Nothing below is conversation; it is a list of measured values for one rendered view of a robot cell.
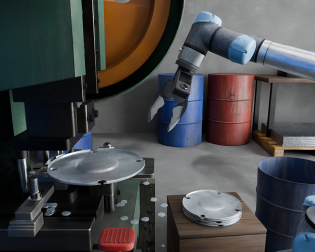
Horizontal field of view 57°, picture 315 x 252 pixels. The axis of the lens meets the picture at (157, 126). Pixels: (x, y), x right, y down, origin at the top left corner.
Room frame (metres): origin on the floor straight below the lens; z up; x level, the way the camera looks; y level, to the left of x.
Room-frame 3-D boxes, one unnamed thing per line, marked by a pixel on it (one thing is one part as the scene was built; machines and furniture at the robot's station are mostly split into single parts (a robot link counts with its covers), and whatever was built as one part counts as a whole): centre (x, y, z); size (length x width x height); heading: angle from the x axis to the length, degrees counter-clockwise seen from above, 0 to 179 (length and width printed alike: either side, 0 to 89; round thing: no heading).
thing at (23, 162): (0.76, 0.37, 0.81); 0.02 x 0.02 x 0.14
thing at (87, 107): (0.84, 0.27, 1.04); 0.17 x 0.15 x 0.30; 90
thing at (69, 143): (0.84, 0.31, 0.86); 0.20 x 0.16 x 0.05; 0
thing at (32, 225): (0.67, 0.31, 0.76); 0.17 x 0.06 x 0.10; 0
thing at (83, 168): (0.84, 0.18, 0.78); 0.29 x 0.29 x 0.01
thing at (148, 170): (0.84, 0.13, 0.72); 0.25 x 0.14 x 0.14; 90
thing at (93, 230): (0.84, 0.31, 0.68); 0.45 x 0.30 x 0.06; 0
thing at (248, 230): (1.32, -0.27, 0.18); 0.40 x 0.38 x 0.35; 96
